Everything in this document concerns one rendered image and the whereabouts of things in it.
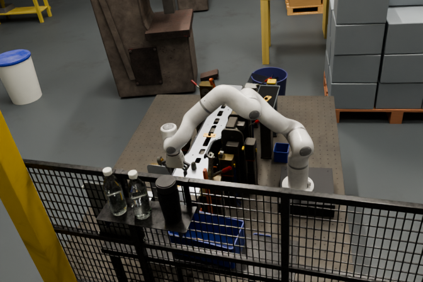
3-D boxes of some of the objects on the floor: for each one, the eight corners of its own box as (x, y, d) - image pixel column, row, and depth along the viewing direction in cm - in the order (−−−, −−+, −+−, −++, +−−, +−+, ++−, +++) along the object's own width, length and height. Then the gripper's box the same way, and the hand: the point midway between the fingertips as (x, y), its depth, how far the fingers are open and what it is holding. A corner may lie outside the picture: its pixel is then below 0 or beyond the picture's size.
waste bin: (287, 102, 482) (287, 63, 454) (287, 121, 449) (287, 80, 421) (250, 102, 490) (248, 63, 462) (247, 121, 457) (245, 80, 429)
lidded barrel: (51, 89, 574) (37, 49, 540) (31, 107, 535) (14, 65, 502) (23, 88, 587) (7, 48, 553) (1, 105, 548) (-18, 63, 515)
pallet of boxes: (327, 123, 439) (337, -8, 362) (323, 82, 514) (330, -33, 437) (468, 124, 412) (509, -17, 335) (441, 82, 487) (471, -41, 410)
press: (101, 105, 521) (28, -148, 373) (136, 63, 622) (90, -149, 474) (206, 109, 488) (172, -168, 340) (226, 63, 589) (206, -165, 441)
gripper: (155, 153, 217) (161, 177, 227) (186, 155, 212) (190, 180, 222) (160, 145, 223) (165, 169, 233) (190, 146, 218) (194, 172, 228)
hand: (177, 173), depth 227 cm, fingers open, 8 cm apart
